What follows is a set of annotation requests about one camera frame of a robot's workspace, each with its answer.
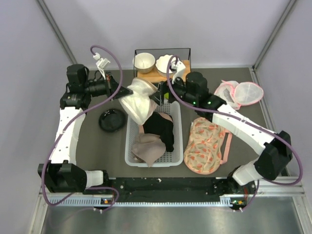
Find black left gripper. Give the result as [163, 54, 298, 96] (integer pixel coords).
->
[82, 71, 133, 100]

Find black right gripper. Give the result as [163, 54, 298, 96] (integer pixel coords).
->
[150, 72, 197, 107]

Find white mesh laundry bag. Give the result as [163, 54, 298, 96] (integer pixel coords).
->
[118, 78, 158, 125]

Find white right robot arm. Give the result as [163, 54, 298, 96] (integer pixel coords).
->
[150, 72, 293, 193]

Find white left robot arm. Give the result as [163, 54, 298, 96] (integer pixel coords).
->
[38, 63, 132, 194]

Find beige bra in basket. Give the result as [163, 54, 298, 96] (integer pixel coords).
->
[131, 125, 167, 167]

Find white plastic laundry basket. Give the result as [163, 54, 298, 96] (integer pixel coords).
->
[125, 101, 184, 168]

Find tulip print mesh bra bag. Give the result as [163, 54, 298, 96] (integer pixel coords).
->
[184, 117, 233, 175]

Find pink trimmed mesh laundry bag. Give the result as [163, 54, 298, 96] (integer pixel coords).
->
[214, 80, 264, 110]

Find black garment in basket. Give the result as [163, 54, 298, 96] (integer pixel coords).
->
[143, 112, 174, 152]

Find white scalloped bowl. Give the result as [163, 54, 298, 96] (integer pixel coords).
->
[156, 54, 185, 77]

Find cream round bowl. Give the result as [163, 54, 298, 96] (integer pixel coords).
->
[133, 52, 156, 74]

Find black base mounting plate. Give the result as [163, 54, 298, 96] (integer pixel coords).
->
[82, 176, 247, 202]

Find black wire wooden shelf rack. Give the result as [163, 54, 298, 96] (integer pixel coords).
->
[133, 48, 191, 83]

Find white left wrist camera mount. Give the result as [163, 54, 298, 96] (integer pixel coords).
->
[93, 53, 111, 80]

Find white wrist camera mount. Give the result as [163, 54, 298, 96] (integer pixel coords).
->
[93, 53, 111, 80]
[170, 60, 186, 84]

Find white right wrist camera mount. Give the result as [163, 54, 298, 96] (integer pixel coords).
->
[170, 60, 186, 84]

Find grey slotted cable duct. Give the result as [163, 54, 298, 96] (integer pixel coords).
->
[58, 195, 246, 207]

